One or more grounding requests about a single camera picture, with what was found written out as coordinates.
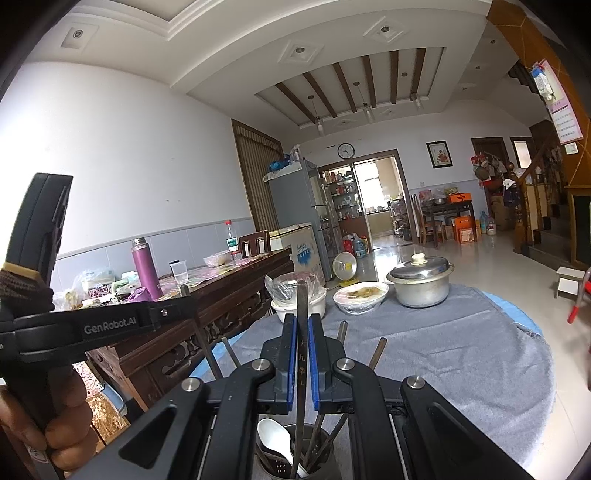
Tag brown knit band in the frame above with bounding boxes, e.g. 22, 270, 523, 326
0, 262, 55, 320

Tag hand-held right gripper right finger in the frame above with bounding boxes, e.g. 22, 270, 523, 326
308, 314, 536, 480

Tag light blue table cover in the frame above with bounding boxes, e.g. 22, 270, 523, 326
191, 291, 543, 384

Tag wooden dining chair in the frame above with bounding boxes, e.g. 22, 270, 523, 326
410, 194, 444, 247

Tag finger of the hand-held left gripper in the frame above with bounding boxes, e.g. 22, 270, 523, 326
148, 294, 198, 327

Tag wall calendar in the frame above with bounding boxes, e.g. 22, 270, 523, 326
531, 59, 585, 146

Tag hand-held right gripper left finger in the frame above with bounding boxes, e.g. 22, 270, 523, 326
69, 314, 297, 480

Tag person's left hand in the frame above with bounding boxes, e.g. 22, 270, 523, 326
0, 364, 95, 480

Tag white chest freezer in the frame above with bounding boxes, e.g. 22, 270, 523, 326
268, 222, 326, 282

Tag wooden dining table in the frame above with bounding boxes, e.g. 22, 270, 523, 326
420, 198, 476, 241

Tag white step stool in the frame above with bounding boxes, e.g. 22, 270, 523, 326
554, 266, 587, 298

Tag wooden staircase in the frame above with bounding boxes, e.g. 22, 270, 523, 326
501, 60, 591, 273

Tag metal utensil holder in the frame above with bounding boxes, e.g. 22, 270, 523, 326
256, 422, 345, 480

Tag framed wall picture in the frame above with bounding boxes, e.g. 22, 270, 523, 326
426, 141, 452, 169

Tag small floor fan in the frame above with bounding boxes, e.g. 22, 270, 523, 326
332, 251, 361, 288

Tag clear bottle with red cap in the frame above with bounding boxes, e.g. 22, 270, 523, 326
224, 220, 242, 264

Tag white spoon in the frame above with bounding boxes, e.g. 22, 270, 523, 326
257, 418, 309, 478

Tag carved wooden sideboard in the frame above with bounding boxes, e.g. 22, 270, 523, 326
85, 247, 296, 411

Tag shelf rack with bottles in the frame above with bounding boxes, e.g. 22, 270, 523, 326
321, 166, 366, 250

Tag metal pot lid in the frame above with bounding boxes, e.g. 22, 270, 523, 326
386, 253, 455, 284

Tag plastic-wrapped bowl of food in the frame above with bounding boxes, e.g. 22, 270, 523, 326
333, 282, 390, 316

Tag white bowl with plastic wrap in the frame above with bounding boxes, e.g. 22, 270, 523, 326
264, 271, 329, 324

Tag wooden door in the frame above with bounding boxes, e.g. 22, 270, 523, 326
231, 119, 284, 241

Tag silver refrigerator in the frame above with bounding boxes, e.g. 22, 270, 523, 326
263, 159, 342, 282

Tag purple thermos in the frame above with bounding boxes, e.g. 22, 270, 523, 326
131, 237, 164, 302

